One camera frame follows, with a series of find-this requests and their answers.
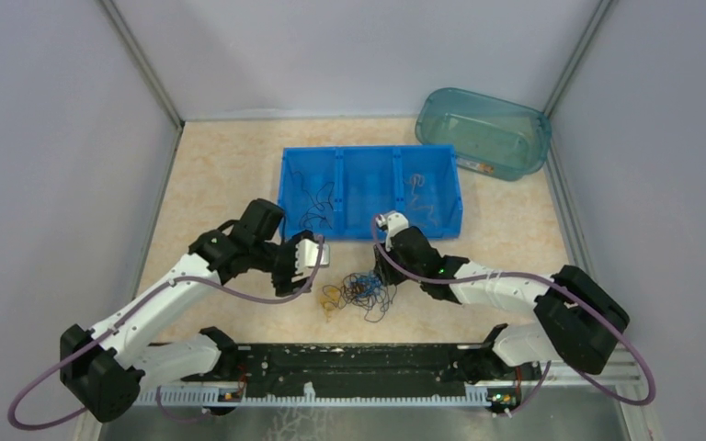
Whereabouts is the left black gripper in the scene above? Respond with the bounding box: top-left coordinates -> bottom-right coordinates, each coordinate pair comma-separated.
252,229 -> 313,297

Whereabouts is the dark cable bundle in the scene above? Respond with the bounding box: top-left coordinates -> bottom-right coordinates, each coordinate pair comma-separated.
337,271 -> 398,323

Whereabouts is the yellow thin cable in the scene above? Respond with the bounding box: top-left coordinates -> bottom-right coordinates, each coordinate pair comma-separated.
318,284 -> 345,320

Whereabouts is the pink thin cable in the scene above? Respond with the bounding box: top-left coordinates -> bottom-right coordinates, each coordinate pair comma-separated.
403,173 -> 442,232

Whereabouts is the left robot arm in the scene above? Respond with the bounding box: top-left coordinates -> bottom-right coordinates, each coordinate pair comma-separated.
60,198 -> 331,423

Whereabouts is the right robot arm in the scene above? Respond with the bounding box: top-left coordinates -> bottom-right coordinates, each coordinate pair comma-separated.
375,227 -> 630,379

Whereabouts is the blue divided plastic bin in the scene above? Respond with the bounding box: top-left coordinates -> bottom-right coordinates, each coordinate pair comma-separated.
278,145 -> 463,241

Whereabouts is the teal translucent plastic tub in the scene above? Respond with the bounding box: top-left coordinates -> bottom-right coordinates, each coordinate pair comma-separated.
415,87 -> 552,181

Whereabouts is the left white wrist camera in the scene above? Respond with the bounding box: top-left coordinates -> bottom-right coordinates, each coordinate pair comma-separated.
295,239 -> 331,270

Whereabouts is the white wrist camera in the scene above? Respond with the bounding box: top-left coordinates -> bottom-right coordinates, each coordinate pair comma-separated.
374,210 -> 410,251
295,239 -> 331,270

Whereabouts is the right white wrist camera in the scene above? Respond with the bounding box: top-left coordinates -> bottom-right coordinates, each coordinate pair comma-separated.
374,210 -> 410,251

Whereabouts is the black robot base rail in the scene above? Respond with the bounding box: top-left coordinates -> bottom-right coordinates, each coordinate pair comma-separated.
185,344 -> 541,399

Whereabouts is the grey slotted cable duct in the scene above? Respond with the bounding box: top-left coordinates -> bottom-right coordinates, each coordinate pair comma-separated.
134,383 -> 517,409

